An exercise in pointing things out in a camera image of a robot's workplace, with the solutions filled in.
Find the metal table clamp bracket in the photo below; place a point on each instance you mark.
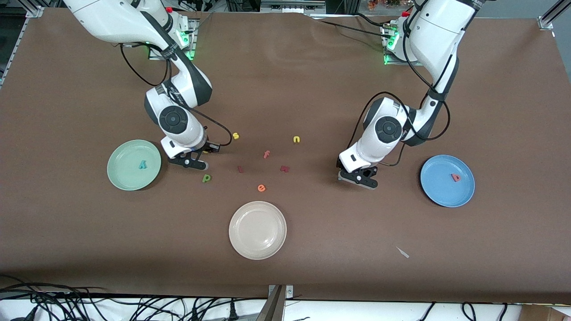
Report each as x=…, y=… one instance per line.
x=274, y=305

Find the cyan letter y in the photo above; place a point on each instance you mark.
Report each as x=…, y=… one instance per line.
x=142, y=165

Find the black power plug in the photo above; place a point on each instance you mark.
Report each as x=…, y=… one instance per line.
x=232, y=312

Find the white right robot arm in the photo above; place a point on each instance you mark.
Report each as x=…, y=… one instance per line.
x=174, y=120

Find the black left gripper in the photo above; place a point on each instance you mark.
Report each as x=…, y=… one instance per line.
x=338, y=164

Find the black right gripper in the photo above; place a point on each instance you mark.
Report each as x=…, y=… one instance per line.
x=206, y=147

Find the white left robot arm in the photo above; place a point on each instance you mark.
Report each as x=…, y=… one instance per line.
x=388, y=129

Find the brown cardboard box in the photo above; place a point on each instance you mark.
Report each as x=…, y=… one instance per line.
x=544, y=313

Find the blue plate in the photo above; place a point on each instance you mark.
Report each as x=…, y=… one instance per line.
x=441, y=187

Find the light green plate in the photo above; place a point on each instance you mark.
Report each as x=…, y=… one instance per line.
x=129, y=171

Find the cream white plate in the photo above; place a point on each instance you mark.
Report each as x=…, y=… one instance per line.
x=257, y=230

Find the white paper scrap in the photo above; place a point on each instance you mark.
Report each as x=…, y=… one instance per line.
x=403, y=253

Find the aluminium table edge rail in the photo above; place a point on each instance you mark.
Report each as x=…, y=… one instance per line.
x=35, y=11

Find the grey metal rail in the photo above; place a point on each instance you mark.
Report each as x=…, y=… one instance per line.
x=292, y=5

